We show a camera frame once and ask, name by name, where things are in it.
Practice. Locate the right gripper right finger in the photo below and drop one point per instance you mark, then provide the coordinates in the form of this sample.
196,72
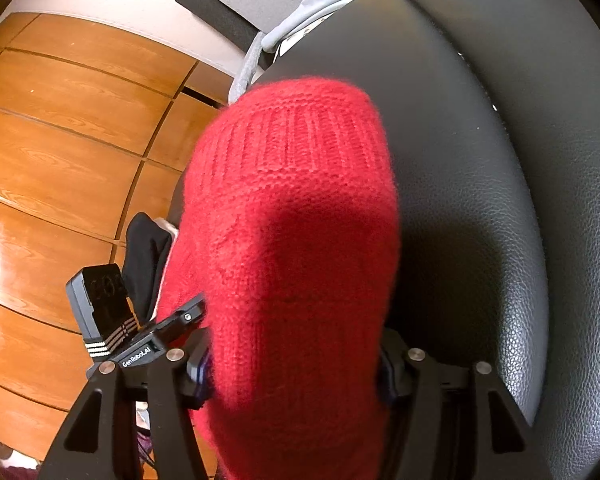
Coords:
452,422

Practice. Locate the white folded garment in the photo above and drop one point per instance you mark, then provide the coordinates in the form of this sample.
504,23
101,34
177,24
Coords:
167,226

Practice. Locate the wooden wardrobe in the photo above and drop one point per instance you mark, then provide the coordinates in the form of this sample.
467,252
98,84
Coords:
96,125

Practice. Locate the red knit sweater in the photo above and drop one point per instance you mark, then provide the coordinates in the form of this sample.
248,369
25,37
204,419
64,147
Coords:
290,232

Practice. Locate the black leather bench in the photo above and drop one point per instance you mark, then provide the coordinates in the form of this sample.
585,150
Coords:
491,110

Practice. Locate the black folded garment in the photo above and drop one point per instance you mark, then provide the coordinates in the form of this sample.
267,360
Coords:
147,248

